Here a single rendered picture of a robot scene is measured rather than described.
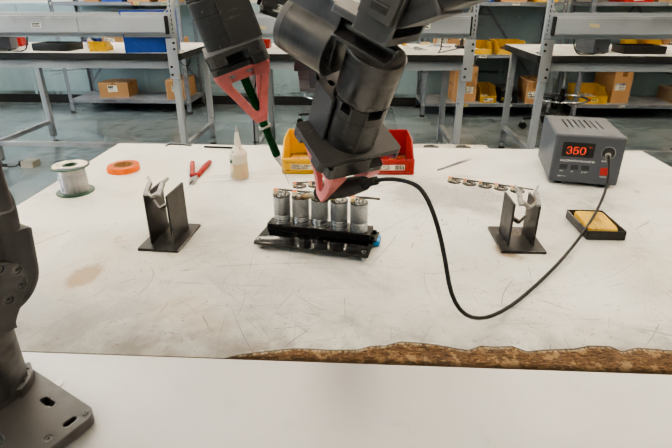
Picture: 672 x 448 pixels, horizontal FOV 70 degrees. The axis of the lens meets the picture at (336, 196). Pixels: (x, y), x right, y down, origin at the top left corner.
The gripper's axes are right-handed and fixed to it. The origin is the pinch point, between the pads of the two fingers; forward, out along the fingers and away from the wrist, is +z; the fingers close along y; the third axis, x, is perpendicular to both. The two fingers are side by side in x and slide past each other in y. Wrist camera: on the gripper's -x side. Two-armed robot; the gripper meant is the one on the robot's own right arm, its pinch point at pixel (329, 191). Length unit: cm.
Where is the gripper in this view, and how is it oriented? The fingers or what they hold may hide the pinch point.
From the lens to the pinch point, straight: 57.8
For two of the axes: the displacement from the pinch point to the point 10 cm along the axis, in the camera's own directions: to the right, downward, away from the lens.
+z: -2.4, 6.5, 7.2
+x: 4.6, 7.3, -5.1
